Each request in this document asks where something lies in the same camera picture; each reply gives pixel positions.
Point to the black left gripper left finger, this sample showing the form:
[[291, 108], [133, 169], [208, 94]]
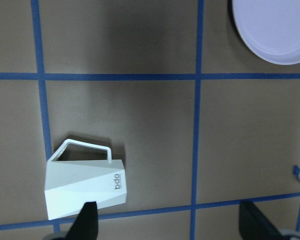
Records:
[[85, 226]]

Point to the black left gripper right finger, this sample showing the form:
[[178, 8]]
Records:
[[254, 225]]

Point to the white faceted mug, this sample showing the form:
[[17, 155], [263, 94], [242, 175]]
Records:
[[69, 184]]

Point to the lilac plate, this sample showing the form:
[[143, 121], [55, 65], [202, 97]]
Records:
[[270, 28]]

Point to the brown paper table cover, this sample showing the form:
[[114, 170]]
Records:
[[199, 121]]

